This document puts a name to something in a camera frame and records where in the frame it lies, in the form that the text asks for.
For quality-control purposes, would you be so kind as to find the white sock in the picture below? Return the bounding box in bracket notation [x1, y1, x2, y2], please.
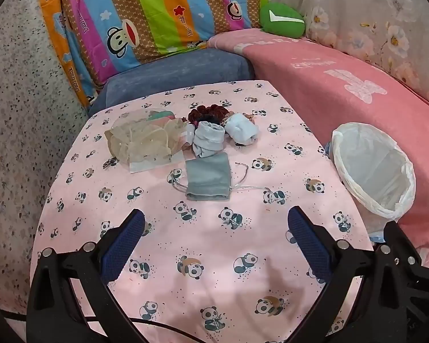
[225, 112, 260, 147]

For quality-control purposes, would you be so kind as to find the pink panda print cloth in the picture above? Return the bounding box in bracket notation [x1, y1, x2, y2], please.
[30, 80, 376, 343]

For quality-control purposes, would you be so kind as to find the floral print cloth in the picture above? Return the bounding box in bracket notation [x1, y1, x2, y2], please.
[268, 0, 429, 104]

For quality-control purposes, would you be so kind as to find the grey sock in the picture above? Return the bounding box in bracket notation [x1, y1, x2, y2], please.
[192, 121, 225, 158]

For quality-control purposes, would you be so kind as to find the colourful monkey-print pillow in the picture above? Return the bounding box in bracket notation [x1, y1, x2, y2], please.
[36, 0, 272, 108]

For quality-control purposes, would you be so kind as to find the black cable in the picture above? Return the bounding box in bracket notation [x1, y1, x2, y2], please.
[82, 316, 201, 343]

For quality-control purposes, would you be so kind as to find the pink blanket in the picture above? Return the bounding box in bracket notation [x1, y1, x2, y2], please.
[207, 29, 429, 268]

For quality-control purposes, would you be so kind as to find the dark red scrunchie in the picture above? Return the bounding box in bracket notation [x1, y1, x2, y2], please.
[188, 103, 233, 124]

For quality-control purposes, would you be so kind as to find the grey face mask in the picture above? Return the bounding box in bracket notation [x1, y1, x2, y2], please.
[168, 152, 272, 201]

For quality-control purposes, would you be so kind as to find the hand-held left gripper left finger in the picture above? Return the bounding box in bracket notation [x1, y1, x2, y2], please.
[26, 208, 147, 343]

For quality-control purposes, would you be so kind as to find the blue-grey cushion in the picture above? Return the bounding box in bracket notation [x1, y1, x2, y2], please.
[88, 48, 256, 115]

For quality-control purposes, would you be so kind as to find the green cushion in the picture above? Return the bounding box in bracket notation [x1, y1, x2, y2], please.
[259, 2, 306, 39]

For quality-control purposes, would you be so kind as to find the trash bin with white liner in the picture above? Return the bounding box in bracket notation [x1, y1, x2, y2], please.
[323, 122, 416, 247]

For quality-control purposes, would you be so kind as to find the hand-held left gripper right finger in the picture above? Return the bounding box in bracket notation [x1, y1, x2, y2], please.
[287, 205, 429, 343]

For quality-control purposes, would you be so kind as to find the beige mesh scrunchie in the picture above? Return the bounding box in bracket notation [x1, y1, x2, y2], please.
[104, 109, 192, 161]

